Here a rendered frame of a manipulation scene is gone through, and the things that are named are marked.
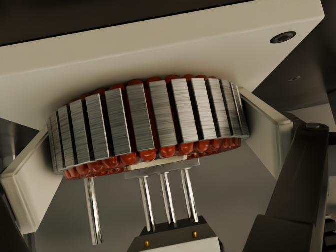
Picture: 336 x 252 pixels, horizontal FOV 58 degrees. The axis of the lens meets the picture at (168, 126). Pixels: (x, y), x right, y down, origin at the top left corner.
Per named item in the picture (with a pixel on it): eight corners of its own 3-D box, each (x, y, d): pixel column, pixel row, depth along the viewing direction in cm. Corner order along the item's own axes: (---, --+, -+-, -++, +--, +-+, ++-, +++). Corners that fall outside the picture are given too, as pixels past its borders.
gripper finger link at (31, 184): (37, 233, 13) (20, 236, 13) (71, 163, 20) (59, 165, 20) (14, 173, 12) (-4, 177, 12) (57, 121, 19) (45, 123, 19)
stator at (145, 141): (1, 99, 13) (11, 187, 12) (261, 49, 13) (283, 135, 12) (81, 133, 24) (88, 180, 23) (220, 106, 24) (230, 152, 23)
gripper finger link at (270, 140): (276, 124, 13) (294, 120, 13) (232, 88, 19) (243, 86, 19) (280, 186, 14) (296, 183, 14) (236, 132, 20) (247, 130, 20)
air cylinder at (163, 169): (115, 126, 30) (124, 181, 29) (189, 112, 30) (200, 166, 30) (123, 132, 35) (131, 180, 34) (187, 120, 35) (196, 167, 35)
